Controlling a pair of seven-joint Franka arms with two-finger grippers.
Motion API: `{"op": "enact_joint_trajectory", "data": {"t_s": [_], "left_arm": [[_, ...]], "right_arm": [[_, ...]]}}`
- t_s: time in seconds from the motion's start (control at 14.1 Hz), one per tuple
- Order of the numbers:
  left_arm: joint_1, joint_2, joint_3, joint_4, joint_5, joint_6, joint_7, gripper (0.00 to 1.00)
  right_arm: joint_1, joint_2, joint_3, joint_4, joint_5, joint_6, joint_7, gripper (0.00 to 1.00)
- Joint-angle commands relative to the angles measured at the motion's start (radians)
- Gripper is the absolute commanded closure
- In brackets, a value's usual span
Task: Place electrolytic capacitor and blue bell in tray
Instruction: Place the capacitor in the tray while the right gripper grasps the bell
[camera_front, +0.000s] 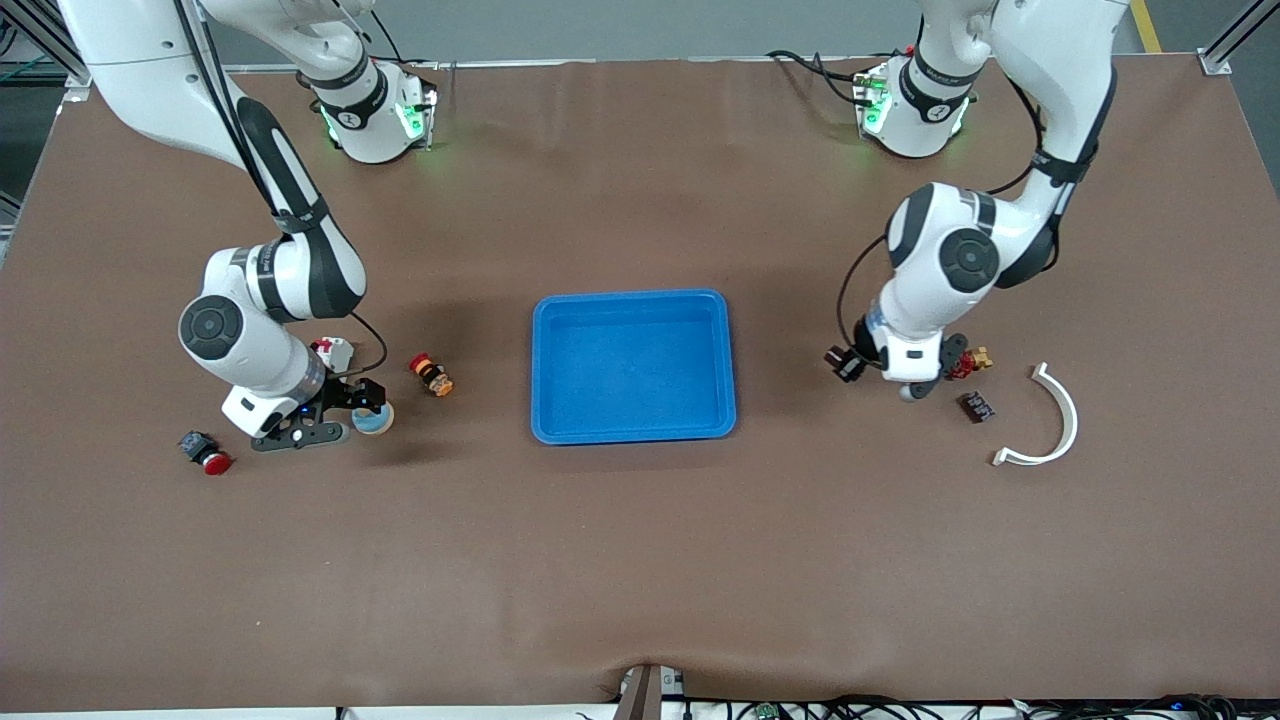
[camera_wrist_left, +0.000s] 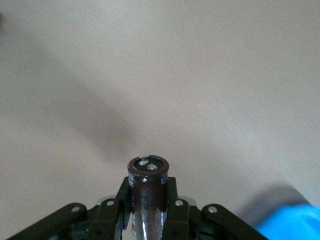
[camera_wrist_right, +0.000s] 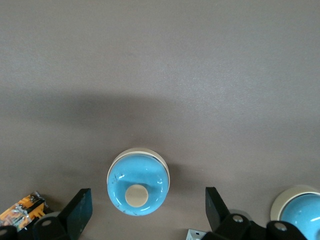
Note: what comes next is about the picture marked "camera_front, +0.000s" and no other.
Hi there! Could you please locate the blue plastic tray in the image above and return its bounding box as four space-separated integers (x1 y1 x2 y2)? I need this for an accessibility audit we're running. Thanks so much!
531 289 738 446

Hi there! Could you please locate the red yellow emergency stop button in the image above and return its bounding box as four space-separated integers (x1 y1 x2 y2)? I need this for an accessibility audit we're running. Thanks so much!
408 353 455 398

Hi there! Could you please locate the red mushroom push button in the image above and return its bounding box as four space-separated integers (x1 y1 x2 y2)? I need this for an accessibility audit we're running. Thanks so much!
178 430 235 477

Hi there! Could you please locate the white curved plastic clamp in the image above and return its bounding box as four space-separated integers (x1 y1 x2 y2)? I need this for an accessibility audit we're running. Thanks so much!
991 362 1080 468

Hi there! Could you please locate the brown table mat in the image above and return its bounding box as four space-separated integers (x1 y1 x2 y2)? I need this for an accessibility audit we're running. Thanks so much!
0 55 1280 713

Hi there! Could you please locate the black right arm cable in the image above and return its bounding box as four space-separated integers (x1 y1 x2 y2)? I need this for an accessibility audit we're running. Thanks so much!
170 0 389 381

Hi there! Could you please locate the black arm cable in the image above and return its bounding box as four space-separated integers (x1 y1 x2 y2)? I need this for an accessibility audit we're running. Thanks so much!
836 80 1067 373
170 0 389 381

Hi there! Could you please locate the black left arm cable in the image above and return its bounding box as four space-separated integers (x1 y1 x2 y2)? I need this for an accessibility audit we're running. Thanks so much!
836 80 1067 373

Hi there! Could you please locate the black base cable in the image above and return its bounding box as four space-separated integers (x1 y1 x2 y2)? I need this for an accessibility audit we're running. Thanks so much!
766 47 876 107

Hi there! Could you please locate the black cable bundle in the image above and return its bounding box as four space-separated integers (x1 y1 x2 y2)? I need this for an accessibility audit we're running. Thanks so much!
690 694 1241 720

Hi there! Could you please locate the metal mount bracket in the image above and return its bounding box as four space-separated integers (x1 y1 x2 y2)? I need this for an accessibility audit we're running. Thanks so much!
612 663 689 720

